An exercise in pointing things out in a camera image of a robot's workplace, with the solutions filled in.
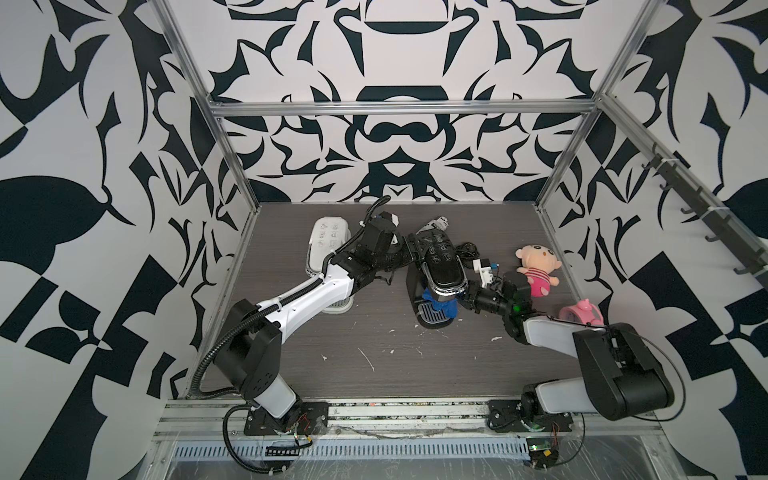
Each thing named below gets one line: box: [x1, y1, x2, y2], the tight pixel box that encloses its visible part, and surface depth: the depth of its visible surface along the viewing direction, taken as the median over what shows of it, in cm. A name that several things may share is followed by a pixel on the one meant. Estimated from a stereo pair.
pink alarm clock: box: [558, 298, 604, 326], surface depth 84 cm
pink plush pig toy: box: [515, 244, 563, 297], surface depth 97 cm
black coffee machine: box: [406, 225, 468, 329], surface depth 78 cm
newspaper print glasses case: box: [416, 216, 450, 235], surface depth 113 cm
